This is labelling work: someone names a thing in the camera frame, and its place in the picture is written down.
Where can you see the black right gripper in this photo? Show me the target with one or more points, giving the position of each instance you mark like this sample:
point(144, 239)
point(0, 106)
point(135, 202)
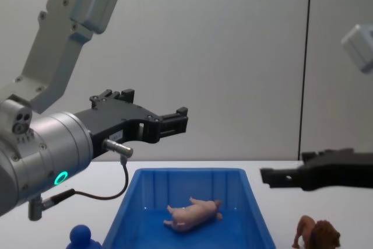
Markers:
point(338, 170)

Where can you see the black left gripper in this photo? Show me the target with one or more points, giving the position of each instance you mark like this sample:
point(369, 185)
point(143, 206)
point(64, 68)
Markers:
point(116, 120)

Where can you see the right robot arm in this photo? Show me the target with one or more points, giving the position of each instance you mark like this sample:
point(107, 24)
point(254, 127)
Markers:
point(360, 47)

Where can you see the brown toy lion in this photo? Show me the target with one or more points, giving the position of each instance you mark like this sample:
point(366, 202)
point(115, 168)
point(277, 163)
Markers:
point(317, 233)

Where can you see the blue plastic bin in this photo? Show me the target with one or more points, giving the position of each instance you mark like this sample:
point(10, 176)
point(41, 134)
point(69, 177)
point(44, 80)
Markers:
point(227, 196)

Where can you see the pink toy pig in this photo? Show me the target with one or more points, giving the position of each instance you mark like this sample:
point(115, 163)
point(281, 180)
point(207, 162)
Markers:
point(192, 214)

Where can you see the blue round-headed toy figure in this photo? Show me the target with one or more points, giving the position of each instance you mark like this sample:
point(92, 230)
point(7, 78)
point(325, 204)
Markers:
point(81, 235)

